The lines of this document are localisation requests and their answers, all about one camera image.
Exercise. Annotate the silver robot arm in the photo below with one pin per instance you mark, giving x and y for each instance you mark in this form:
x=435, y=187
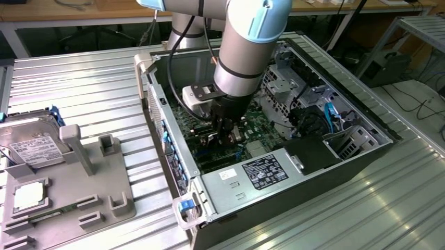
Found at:
x=239, y=57

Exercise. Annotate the small white box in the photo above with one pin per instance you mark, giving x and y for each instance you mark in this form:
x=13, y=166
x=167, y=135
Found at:
x=338, y=2

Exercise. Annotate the long black expansion slot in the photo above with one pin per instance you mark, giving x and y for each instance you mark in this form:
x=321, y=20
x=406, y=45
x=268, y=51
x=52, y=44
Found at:
x=223, y=167
x=219, y=161

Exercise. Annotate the green motherboard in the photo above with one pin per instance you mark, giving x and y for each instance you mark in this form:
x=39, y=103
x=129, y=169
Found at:
x=258, y=125

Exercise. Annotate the metal power supply unit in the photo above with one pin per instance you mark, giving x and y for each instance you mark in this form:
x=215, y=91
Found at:
x=226, y=190

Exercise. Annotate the hard disk with blue carrier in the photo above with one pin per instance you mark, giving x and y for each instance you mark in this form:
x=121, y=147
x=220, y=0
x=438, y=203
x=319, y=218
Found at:
x=27, y=145

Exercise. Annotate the black office chair base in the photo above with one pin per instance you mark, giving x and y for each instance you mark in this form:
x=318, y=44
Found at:
x=96, y=34

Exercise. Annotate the metal drive cage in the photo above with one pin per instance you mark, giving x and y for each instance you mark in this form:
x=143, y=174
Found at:
x=288, y=88

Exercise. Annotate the graphics card with metal bracket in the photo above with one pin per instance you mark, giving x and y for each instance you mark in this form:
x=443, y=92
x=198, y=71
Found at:
x=236, y=134

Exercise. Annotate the grey parts rack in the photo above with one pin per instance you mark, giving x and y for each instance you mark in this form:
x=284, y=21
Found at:
x=69, y=187

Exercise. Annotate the open black PC case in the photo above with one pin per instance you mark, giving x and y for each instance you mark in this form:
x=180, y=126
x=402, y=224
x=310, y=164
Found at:
x=347, y=182

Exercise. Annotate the blue case latch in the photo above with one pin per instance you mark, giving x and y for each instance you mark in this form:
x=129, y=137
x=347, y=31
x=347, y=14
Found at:
x=187, y=205

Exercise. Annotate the metal disk bay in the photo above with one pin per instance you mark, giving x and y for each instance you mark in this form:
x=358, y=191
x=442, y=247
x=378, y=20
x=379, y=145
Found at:
x=347, y=148

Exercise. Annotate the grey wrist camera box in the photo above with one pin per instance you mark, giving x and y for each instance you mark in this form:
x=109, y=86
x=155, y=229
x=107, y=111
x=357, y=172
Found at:
x=194, y=101

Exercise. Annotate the silver chipset heatsink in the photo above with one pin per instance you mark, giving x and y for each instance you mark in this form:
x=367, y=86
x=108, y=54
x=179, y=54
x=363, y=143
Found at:
x=256, y=149

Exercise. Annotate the wooden desk with white frame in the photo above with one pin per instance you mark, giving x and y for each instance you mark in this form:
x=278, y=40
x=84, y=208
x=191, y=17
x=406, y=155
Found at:
x=87, y=10

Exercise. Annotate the silver CPU chip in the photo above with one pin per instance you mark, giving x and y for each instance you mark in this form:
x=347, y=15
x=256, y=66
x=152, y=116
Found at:
x=31, y=195

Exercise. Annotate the metal slat side table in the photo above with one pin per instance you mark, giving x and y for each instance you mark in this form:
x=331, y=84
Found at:
x=425, y=27

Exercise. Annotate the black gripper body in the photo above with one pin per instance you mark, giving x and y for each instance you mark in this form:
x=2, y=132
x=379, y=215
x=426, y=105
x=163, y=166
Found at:
x=232, y=109

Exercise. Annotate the green RAM stick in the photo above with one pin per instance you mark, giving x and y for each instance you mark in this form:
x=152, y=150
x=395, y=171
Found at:
x=64, y=209

